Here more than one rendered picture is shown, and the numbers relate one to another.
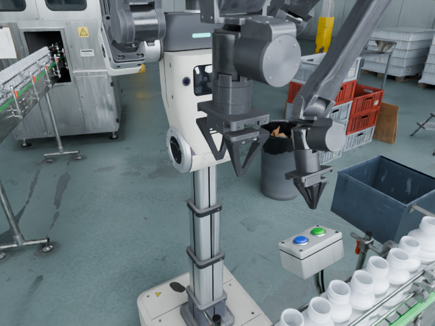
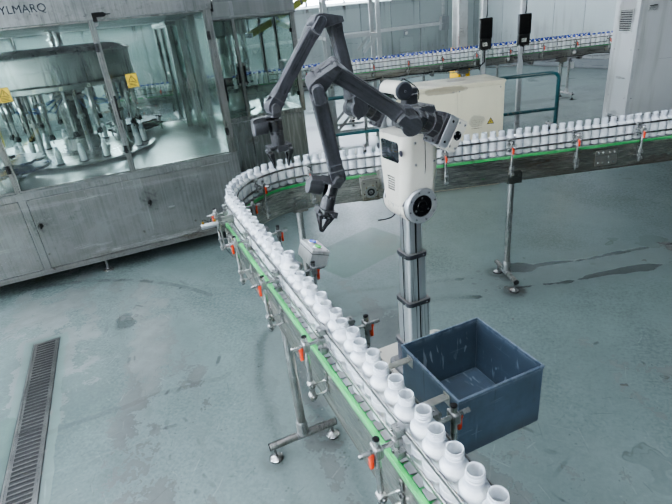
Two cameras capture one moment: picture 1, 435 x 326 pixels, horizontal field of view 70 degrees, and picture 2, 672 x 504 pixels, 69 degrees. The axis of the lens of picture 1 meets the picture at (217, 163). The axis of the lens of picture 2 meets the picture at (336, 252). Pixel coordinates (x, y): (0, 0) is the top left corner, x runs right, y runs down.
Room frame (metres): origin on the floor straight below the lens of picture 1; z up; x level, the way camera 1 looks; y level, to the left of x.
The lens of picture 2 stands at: (1.00, -2.05, 1.94)
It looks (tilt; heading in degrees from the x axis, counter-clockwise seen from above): 25 degrees down; 100
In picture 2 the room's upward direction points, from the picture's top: 6 degrees counter-clockwise
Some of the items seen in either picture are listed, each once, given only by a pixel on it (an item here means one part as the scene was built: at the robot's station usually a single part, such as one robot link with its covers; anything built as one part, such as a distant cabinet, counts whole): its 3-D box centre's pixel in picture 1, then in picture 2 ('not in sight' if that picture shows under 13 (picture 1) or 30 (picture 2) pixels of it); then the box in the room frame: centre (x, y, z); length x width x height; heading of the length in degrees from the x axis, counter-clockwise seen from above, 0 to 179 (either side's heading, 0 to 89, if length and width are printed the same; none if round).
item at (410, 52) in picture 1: (401, 52); not in sight; (7.53, -4.23, 0.50); 1.23 x 1.05 x 1.00; 120
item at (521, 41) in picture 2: not in sight; (523, 30); (2.58, 5.74, 1.55); 0.17 x 0.15 x 0.42; 14
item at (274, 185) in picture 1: (283, 161); not in sight; (2.50, -0.59, 0.32); 0.45 x 0.45 x 0.64
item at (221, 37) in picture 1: (235, 52); (274, 125); (0.44, -0.02, 1.57); 0.07 x 0.06 x 0.07; 32
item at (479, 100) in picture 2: not in sight; (447, 134); (1.43, 3.92, 0.59); 1.10 x 0.62 x 1.18; 14
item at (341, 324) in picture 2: not in sight; (343, 344); (0.79, -0.88, 1.08); 0.06 x 0.06 x 0.17
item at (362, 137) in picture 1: (345, 133); not in sight; (3.65, -1.62, 0.11); 0.61 x 0.41 x 0.22; 124
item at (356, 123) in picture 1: (349, 116); not in sight; (3.65, -1.62, 0.33); 0.61 x 0.41 x 0.22; 124
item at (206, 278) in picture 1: (206, 283); (414, 329); (0.98, 0.05, 0.49); 0.13 x 0.13 x 0.40; 32
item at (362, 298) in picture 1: (355, 306); (272, 257); (0.42, -0.28, 1.08); 0.06 x 0.06 x 0.17
